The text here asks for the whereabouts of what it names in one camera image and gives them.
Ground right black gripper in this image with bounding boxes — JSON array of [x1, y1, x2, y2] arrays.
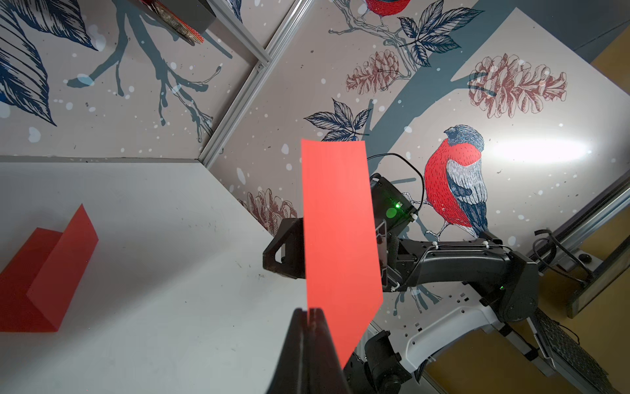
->
[[262, 218, 406, 292]]

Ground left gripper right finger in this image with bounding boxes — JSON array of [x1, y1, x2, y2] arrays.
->
[[308, 309, 349, 394]]

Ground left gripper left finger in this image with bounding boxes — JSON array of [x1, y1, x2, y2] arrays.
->
[[267, 309, 308, 394]]

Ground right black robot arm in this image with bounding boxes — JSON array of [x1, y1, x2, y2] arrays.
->
[[262, 174, 538, 393]]

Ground Chuba cassava chips bag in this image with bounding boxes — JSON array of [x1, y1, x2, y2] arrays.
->
[[141, 0, 204, 46]]

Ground black keyboard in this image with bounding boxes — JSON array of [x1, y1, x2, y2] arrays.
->
[[528, 309, 619, 394]]

